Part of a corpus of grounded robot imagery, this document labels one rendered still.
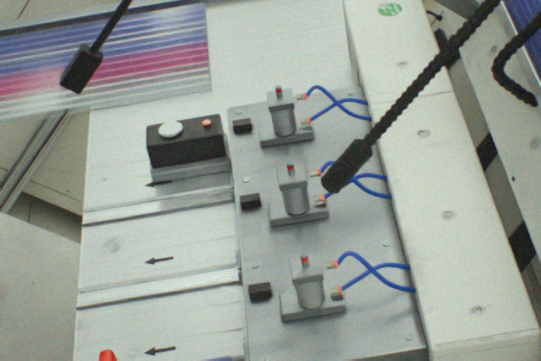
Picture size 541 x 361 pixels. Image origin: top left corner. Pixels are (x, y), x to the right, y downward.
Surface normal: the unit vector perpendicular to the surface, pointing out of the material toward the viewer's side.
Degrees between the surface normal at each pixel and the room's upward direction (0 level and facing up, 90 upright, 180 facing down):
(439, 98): 42
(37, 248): 0
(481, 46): 90
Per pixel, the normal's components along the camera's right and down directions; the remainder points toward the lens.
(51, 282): 0.56, -0.67
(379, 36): -0.14, -0.76
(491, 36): -0.83, -0.40
